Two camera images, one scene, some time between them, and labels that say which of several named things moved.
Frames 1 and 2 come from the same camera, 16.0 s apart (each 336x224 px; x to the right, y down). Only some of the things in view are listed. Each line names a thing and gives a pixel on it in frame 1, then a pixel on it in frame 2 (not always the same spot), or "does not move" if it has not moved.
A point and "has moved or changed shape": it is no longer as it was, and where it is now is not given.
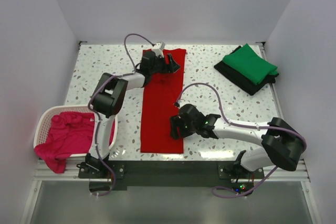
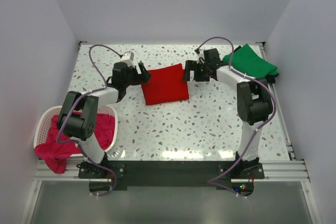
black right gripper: (175, 121) to (192, 65)
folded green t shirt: (245, 60) does not move
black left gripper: (172, 66) to (144, 77)
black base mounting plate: (118, 174) does not move
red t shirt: (160, 98) has moved or changed shape
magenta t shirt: (68, 134) does not move
